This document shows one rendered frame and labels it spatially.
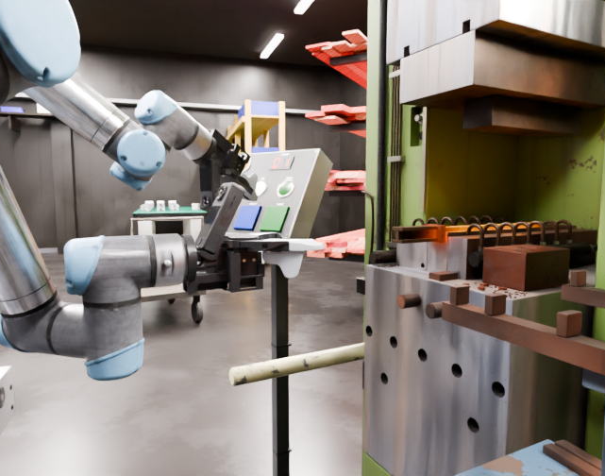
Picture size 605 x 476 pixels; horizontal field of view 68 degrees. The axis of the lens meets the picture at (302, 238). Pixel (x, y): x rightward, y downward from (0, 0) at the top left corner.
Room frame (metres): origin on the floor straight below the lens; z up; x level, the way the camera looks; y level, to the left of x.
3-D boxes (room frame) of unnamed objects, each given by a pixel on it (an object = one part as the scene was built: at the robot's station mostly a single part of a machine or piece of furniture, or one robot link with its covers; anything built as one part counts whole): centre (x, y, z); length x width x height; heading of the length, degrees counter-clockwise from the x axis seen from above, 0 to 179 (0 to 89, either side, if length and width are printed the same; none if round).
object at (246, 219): (1.27, 0.15, 1.01); 0.07 x 0.05 x 0.07; 53
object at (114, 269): (0.61, 0.26, 0.98); 0.11 x 0.08 x 0.09; 118
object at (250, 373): (1.17, -0.02, 0.62); 0.44 x 0.05 x 0.05; 118
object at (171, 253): (0.64, 0.19, 0.98); 0.08 x 0.05 x 0.08; 28
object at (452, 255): (1.01, -0.45, 0.96); 0.42 x 0.20 x 0.09; 118
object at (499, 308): (0.50, -0.27, 0.97); 0.23 x 0.06 x 0.02; 117
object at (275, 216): (1.21, 0.07, 1.01); 0.07 x 0.05 x 0.07; 53
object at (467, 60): (1.01, -0.45, 1.32); 0.42 x 0.20 x 0.10; 118
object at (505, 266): (0.78, -0.40, 0.95); 0.12 x 0.09 x 0.07; 118
